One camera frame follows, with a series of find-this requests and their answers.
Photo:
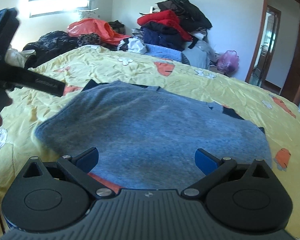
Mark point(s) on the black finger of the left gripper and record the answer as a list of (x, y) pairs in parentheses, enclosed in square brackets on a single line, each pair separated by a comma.
[(20, 77)]

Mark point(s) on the grey and navy child sweater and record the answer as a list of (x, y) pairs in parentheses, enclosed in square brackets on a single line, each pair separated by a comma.
[(147, 137)]

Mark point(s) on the black patterned clothes heap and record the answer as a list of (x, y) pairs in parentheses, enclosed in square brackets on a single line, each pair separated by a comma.
[(48, 47)]

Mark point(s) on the orange plastic bag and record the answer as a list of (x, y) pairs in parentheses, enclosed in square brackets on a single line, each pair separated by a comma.
[(99, 27)]

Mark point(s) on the light blue knit garment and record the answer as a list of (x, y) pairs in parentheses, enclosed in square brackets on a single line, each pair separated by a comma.
[(163, 52)]

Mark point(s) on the red jacket on pile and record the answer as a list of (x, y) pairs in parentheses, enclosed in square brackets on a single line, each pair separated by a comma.
[(167, 18)]

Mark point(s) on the leopard print garment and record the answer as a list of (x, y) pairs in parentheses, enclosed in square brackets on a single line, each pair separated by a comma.
[(88, 39)]

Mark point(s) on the navy garment in pile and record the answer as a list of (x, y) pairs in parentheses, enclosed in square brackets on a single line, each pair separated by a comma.
[(161, 35)]

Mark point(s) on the black garment on pile top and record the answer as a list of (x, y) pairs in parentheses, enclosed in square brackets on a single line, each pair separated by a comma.
[(190, 16)]

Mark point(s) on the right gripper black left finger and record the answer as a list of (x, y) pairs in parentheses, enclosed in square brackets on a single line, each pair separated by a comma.
[(50, 196)]

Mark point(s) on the purple plastic bag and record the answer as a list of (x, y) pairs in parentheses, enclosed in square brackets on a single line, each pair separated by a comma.
[(228, 62)]

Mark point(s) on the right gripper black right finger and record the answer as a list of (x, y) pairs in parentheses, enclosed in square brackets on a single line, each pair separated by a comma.
[(241, 197)]

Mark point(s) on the yellow carrot print quilt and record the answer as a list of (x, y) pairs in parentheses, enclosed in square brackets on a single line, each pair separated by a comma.
[(279, 117)]

